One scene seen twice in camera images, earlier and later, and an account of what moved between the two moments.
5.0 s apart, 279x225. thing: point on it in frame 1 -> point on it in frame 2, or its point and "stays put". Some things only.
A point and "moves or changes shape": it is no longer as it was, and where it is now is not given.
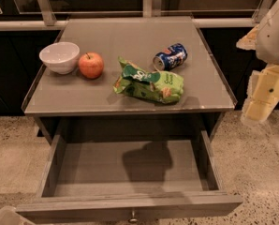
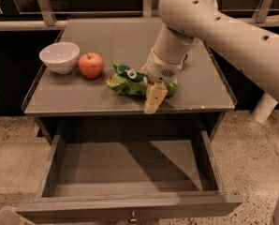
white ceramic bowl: [60, 57] stays put
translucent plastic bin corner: [7, 216] stays put
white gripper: [272, 40] -> [160, 69]
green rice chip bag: [159, 86] moves or changes shape
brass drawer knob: [133, 220] stays put
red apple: [91, 65] stays put
